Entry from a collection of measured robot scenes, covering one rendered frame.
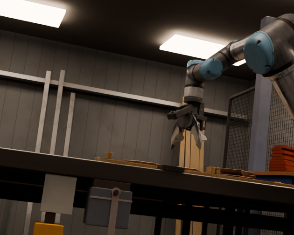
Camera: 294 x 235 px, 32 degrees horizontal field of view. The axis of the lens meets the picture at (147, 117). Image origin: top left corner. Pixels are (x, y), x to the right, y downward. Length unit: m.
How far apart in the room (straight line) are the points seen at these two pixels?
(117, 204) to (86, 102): 6.06
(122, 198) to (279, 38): 0.70
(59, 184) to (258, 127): 2.61
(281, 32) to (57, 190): 0.84
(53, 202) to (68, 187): 0.06
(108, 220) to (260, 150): 2.53
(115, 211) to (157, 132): 6.27
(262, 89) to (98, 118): 3.97
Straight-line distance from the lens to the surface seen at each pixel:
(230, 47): 1.96
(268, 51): 1.55
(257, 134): 4.06
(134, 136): 7.79
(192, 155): 7.59
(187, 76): 2.02
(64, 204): 1.68
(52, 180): 1.67
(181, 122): 1.99
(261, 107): 4.11
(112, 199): 1.67
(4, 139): 7.48
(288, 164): 2.98
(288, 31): 1.62
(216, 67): 1.91
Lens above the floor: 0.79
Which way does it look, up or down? 10 degrees up
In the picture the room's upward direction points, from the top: 7 degrees clockwise
